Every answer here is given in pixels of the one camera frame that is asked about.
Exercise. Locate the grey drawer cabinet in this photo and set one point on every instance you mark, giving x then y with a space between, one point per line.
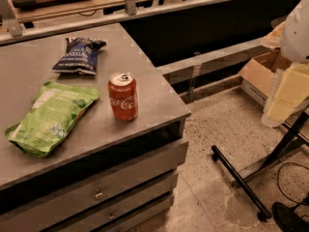
108 175

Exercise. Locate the grey metal rail frame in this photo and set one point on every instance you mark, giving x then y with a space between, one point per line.
52 30

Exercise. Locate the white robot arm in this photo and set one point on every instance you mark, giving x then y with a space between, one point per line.
294 42

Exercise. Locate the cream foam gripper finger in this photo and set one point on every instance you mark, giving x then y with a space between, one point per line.
288 90

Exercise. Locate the cardboard box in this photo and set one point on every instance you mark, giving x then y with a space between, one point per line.
257 74

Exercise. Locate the green snack bag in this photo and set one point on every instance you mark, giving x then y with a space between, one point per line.
55 111

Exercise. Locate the blue chip bag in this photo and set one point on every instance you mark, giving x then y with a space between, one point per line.
81 56

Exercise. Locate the red Coca-Cola can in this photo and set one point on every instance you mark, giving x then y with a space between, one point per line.
123 96

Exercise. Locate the black rolling stand base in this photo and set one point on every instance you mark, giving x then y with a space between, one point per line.
288 146

